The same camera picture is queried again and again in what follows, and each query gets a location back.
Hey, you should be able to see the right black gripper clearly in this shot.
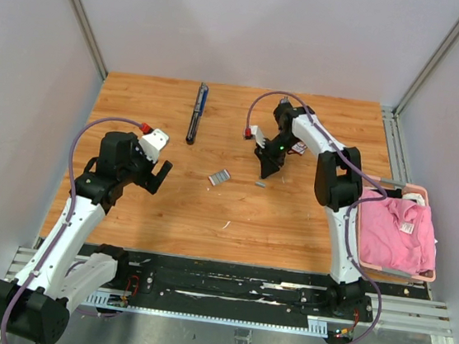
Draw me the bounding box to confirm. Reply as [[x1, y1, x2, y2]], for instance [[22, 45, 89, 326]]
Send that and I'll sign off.
[[251, 130, 301, 183]]

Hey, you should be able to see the silver staple strip block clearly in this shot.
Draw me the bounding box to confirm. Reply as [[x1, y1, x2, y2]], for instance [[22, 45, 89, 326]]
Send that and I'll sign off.
[[208, 169, 231, 186]]

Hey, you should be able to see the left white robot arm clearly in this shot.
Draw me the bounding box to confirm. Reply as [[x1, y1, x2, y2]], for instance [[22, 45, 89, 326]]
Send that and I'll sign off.
[[0, 129, 172, 344]]

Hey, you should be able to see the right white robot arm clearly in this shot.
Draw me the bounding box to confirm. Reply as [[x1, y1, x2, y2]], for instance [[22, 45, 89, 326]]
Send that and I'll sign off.
[[246, 98, 364, 318]]

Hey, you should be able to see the red staple box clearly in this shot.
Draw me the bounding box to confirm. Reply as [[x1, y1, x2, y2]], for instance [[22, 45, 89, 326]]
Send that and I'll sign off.
[[290, 143, 307, 155]]

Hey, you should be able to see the pink cloth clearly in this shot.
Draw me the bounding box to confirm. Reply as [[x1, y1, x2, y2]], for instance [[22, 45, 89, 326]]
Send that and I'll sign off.
[[358, 190, 436, 275]]

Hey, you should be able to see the pink plastic basket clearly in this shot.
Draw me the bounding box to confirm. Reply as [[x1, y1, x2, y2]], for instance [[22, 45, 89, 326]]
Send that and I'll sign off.
[[357, 176, 437, 283]]

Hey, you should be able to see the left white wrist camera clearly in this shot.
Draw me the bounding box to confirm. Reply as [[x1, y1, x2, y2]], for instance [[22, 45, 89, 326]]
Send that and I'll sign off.
[[138, 128, 170, 163]]

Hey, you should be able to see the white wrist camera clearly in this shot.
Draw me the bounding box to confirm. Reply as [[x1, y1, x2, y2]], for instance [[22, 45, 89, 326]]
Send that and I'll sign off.
[[138, 128, 170, 163], [250, 125, 265, 148]]

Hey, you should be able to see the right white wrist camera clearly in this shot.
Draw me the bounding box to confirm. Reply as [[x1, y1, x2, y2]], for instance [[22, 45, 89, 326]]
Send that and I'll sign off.
[[250, 125, 265, 148]]

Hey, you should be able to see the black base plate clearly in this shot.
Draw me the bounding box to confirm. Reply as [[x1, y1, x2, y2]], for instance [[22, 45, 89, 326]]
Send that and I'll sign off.
[[30, 237, 433, 344]]

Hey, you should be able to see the grey cable duct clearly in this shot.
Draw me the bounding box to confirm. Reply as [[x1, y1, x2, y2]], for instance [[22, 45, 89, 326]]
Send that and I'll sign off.
[[82, 291, 329, 338]]

